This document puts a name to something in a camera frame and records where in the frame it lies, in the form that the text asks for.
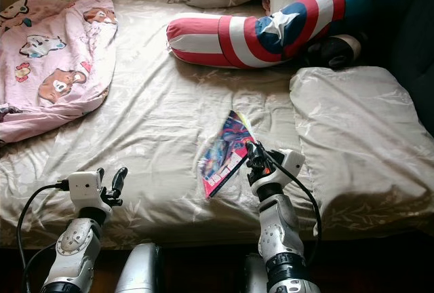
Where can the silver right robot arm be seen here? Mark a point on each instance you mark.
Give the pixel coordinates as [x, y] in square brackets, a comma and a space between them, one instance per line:
[278, 232]

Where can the colourful pink blue magazine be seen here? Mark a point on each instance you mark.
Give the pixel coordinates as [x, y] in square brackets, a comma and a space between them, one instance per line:
[224, 154]

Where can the red white star shield pillow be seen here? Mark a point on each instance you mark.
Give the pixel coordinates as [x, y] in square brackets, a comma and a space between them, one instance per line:
[210, 42]

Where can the silver left robot leg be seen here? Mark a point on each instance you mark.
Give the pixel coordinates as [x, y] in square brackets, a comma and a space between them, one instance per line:
[139, 272]

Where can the black white plush toy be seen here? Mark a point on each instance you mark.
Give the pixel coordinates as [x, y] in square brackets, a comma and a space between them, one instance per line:
[336, 52]

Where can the silver right robot leg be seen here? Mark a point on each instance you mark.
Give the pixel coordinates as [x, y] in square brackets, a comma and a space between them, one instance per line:
[252, 279]

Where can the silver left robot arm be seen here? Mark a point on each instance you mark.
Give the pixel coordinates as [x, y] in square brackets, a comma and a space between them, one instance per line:
[74, 249]

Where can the pink cartoon print blanket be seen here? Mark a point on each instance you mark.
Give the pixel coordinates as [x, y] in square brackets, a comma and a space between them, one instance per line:
[54, 55]

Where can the silver robot leg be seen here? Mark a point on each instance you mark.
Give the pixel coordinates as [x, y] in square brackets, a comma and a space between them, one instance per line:
[139, 272]
[252, 279]

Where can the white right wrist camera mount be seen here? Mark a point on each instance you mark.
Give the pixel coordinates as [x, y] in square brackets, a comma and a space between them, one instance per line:
[291, 163]

